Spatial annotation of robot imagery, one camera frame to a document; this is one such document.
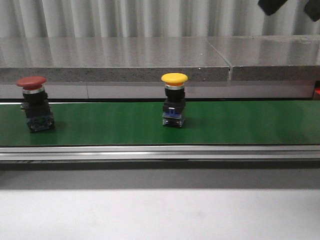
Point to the aluminium conveyor side rail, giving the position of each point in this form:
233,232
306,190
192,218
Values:
134,153

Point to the grey stone slab right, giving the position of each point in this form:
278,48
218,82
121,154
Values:
270,58

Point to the green conveyor belt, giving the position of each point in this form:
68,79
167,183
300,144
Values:
279,122

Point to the white pleated curtain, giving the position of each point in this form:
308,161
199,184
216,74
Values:
150,18

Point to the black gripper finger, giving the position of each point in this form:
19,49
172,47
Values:
270,7
312,10

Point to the grey stone counter slab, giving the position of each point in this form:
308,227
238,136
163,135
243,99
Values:
110,59

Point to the orange red object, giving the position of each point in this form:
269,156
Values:
316,94

